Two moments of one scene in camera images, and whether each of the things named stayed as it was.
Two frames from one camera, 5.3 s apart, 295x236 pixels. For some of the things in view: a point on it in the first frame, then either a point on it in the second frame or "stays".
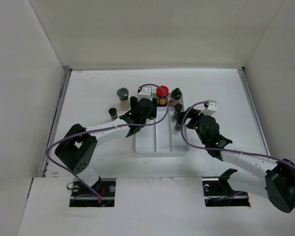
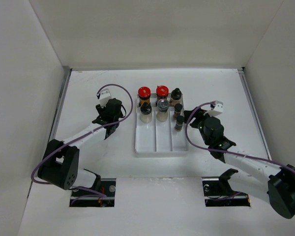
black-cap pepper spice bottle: [178, 106] stays
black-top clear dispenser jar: [177, 97] stays
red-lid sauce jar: [162, 98] stays
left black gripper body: [152, 114] to [101, 109]
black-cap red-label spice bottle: [179, 123] stays
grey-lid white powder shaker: [122, 94] to [162, 106]
